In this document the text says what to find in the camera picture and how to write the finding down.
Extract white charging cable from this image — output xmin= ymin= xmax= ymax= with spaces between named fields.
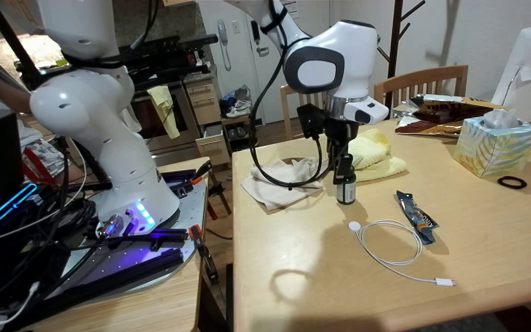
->
xmin=346 ymin=217 xmax=456 ymax=289

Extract orange handled clamp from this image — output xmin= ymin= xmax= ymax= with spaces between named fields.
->
xmin=187 ymin=223 xmax=219 ymax=283

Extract black box with blue light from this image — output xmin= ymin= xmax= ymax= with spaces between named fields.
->
xmin=0 ymin=180 xmax=40 ymax=243

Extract yellow towel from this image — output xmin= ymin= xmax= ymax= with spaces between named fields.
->
xmin=344 ymin=127 xmax=408 ymax=184

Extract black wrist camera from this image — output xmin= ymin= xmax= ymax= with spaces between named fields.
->
xmin=294 ymin=101 xmax=327 ymax=140

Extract beige cloth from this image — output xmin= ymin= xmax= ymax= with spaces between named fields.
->
xmin=239 ymin=154 xmax=335 ymax=213

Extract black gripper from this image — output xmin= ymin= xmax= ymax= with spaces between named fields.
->
xmin=324 ymin=116 xmax=361 ymax=186

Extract brown foil snack bag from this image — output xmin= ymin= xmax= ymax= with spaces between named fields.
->
xmin=410 ymin=92 xmax=503 ymax=125

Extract dark green supplement bottle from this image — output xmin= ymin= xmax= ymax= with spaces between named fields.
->
xmin=333 ymin=165 xmax=359 ymax=206

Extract dark wooden coat rack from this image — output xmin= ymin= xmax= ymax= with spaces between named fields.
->
xmin=375 ymin=0 xmax=427 ymax=81

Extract patterned tissue box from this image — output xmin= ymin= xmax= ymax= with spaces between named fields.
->
xmin=451 ymin=108 xmax=531 ymax=180

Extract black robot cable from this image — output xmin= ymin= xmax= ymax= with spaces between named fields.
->
xmin=246 ymin=0 xmax=335 ymax=189

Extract black rubber ring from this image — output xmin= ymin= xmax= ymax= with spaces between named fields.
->
xmin=495 ymin=173 xmax=528 ymax=191

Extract light wooden chair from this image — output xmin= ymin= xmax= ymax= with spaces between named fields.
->
xmin=278 ymin=82 xmax=331 ymax=140
xmin=372 ymin=64 xmax=469 ymax=123

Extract crumpled silver foil wrapper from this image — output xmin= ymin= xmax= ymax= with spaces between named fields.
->
xmin=392 ymin=99 xmax=421 ymax=130

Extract white door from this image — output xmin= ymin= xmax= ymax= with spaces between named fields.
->
xmin=239 ymin=0 xmax=335 ymax=125

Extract hanging yellow rag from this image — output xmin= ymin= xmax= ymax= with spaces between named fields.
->
xmin=145 ymin=82 xmax=182 ymax=141

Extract wooden drawer cabinet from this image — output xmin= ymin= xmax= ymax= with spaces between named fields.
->
xmin=180 ymin=71 xmax=233 ymax=167

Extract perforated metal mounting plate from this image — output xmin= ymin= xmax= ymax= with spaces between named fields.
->
xmin=60 ymin=171 xmax=211 ymax=295

